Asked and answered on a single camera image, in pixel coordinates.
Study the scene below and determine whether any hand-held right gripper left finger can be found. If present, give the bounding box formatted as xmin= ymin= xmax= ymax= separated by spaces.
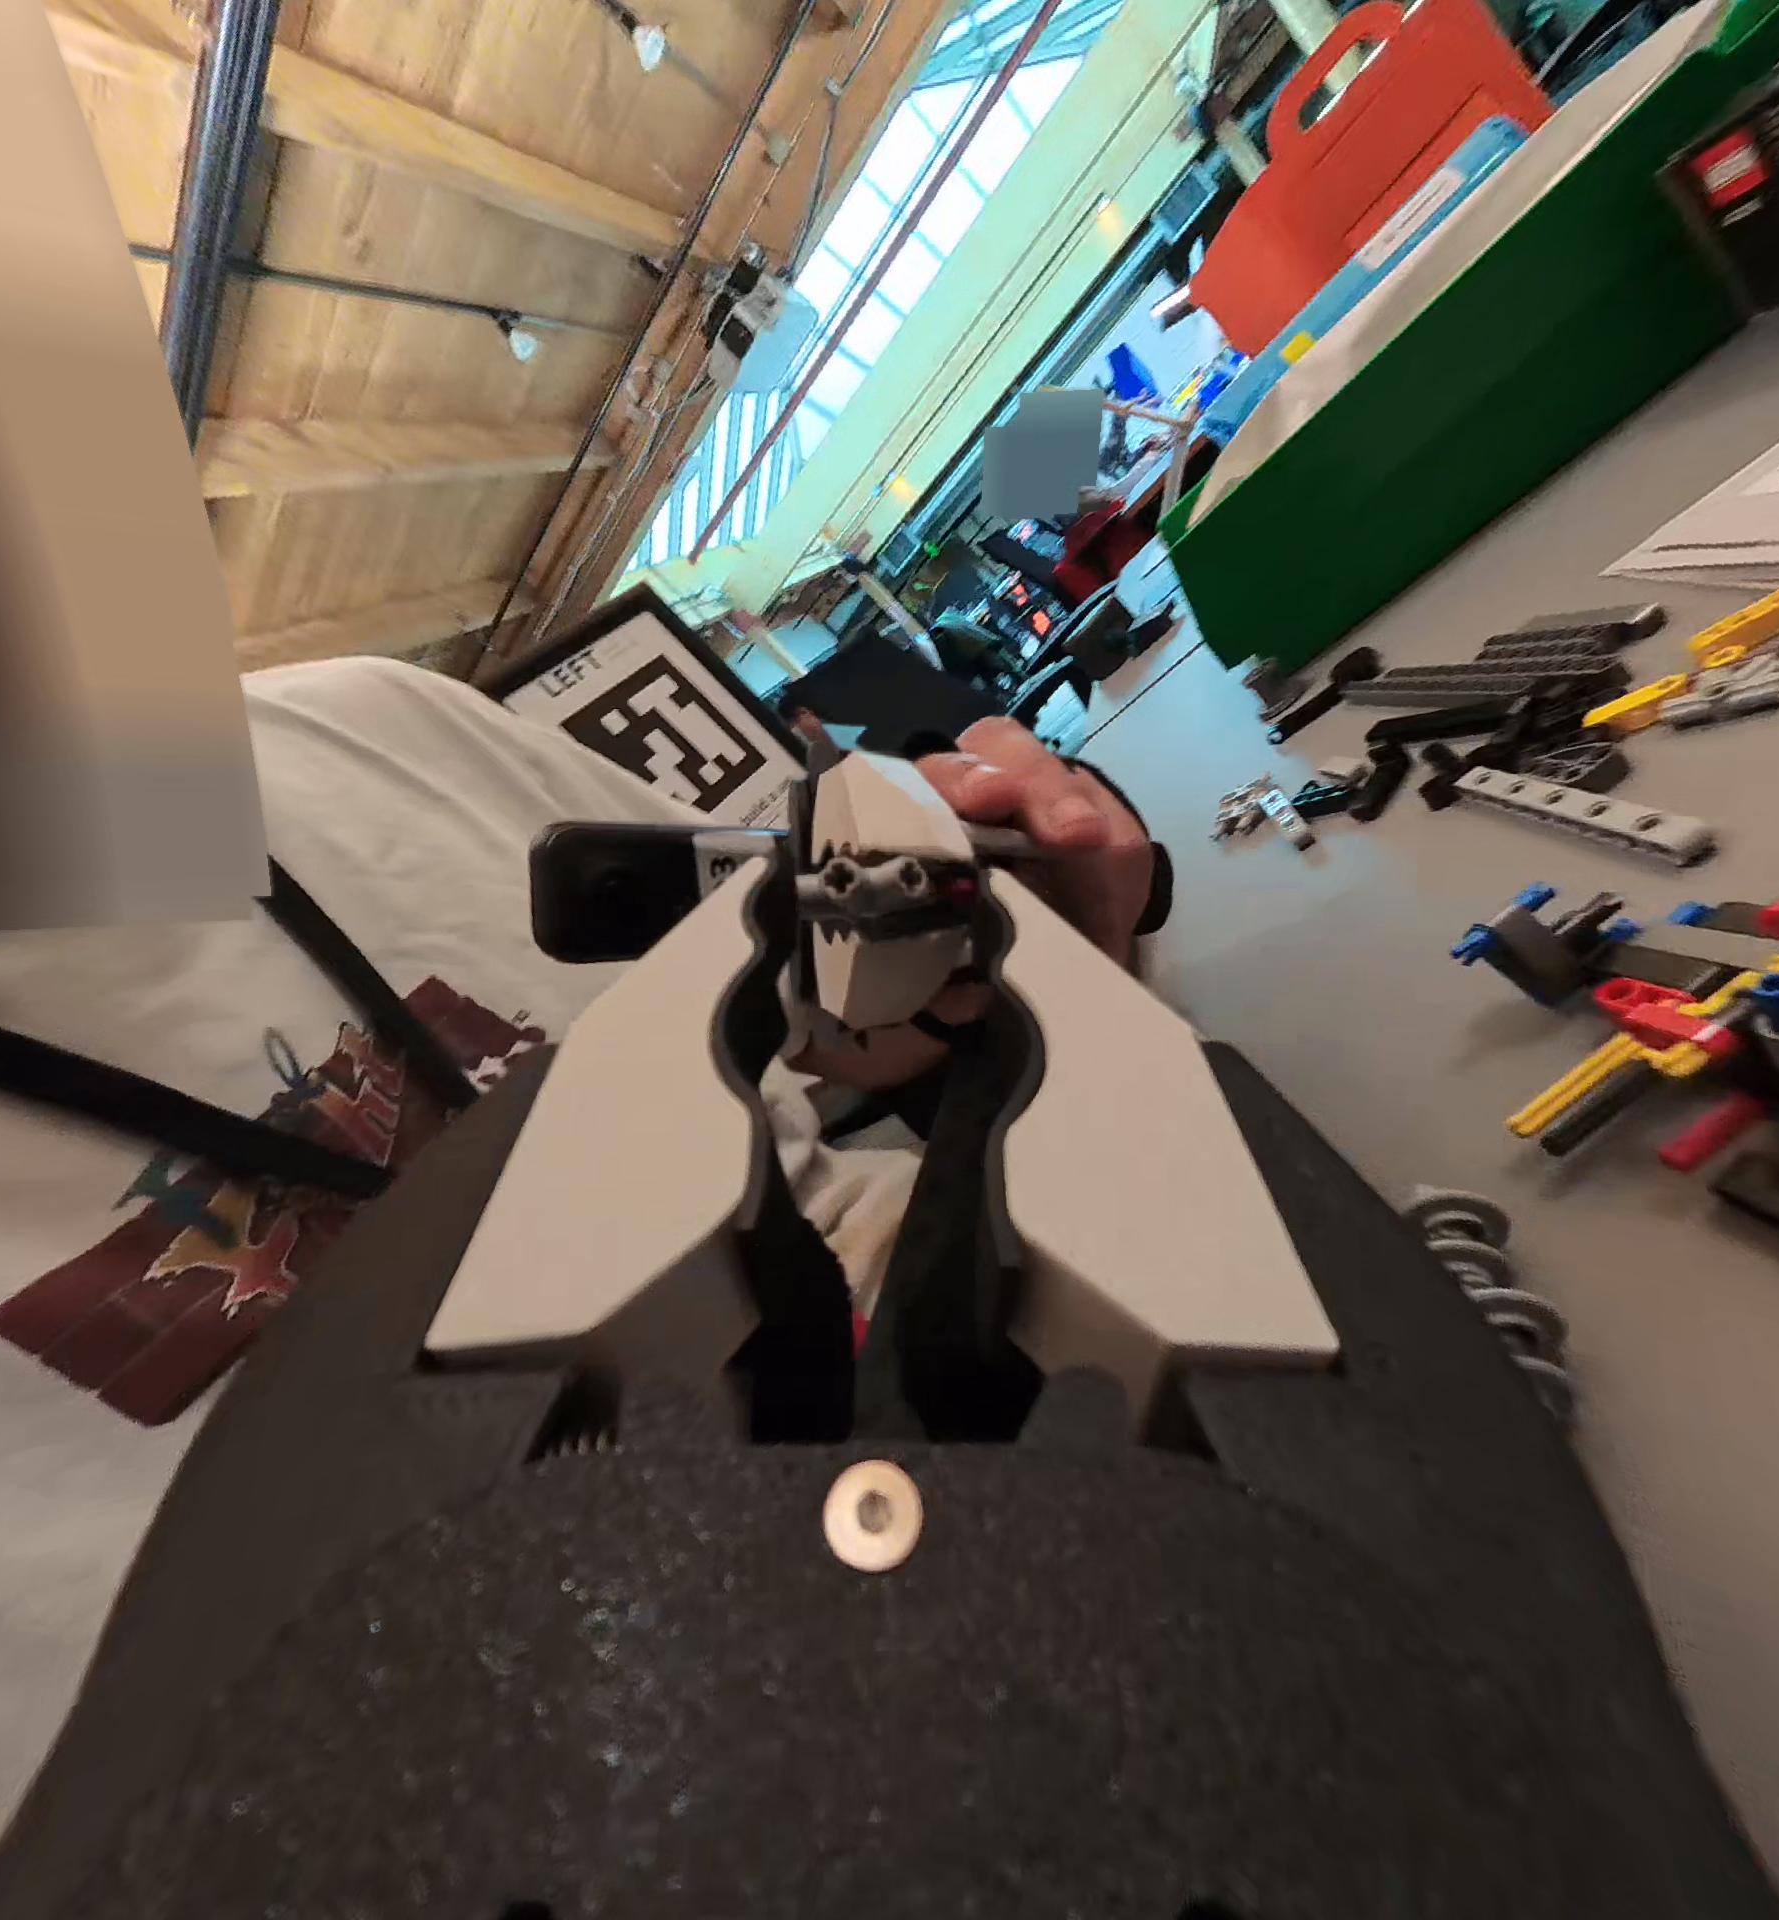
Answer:
xmin=421 ymin=855 xmax=797 ymax=1377

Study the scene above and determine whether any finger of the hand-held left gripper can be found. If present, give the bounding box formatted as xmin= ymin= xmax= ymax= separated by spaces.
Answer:
xmin=799 ymin=916 xmax=969 ymax=1036
xmin=803 ymin=748 xmax=977 ymax=874

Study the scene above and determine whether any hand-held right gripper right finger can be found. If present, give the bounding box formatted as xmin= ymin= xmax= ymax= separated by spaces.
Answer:
xmin=979 ymin=870 xmax=1344 ymax=1430

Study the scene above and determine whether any grey three-branch lego connector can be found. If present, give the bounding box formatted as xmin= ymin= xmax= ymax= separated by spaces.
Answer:
xmin=796 ymin=853 xmax=983 ymax=926

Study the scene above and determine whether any small black blue lego assembly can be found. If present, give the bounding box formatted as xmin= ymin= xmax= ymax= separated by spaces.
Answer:
xmin=1449 ymin=880 xmax=1644 ymax=1010

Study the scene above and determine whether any partly built lego chassis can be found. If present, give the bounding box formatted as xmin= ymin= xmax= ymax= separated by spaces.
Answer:
xmin=1500 ymin=885 xmax=1779 ymax=1251

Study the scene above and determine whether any pile of lego pieces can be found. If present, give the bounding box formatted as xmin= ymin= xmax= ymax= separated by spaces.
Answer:
xmin=1208 ymin=582 xmax=1779 ymax=876

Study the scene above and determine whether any lego instruction booklet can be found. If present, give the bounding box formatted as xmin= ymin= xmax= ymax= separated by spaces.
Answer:
xmin=1599 ymin=409 xmax=1779 ymax=597

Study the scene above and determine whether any yellow car lego box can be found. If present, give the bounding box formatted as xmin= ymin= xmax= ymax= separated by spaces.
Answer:
xmin=1655 ymin=42 xmax=1779 ymax=319

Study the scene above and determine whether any person's left hand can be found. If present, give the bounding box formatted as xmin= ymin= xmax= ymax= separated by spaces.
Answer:
xmin=785 ymin=717 xmax=1177 ymax=1096

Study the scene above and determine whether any black office chair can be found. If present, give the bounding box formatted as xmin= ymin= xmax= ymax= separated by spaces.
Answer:
xmin=919 ymin=569 xmax=1183 ymax=721

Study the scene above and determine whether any white printed shirt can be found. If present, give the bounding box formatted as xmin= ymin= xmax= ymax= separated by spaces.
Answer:
xmin=0 ymin=652 xmax=921 ymax=1913

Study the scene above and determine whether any large paned window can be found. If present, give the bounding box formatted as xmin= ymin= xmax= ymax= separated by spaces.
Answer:
xmin=618 ymin=0 xmax=1089 ymax=605

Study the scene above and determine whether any green plastic bin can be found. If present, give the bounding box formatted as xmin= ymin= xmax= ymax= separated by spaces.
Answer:
xmin=1156 ymin=0 xmax=1779 ymax=673

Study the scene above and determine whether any thin metal ceiling pipe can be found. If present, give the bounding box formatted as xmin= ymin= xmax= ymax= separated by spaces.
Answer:
xmin=158 ymin=0 xmax=288 ymax=440

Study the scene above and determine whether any red plastic crate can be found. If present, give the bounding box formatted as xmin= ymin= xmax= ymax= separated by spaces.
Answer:
xmin=1187 ymin=0 xmax=1553 ymax=356

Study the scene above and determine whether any light blue package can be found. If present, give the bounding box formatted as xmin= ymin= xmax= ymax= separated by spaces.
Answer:
xmin=1231 ymin=116 xmax=1531 ymax=440

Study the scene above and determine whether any black strap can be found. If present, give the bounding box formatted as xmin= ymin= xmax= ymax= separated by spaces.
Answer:
xmin=0 ymin=855 xmax=486 ymax=1204

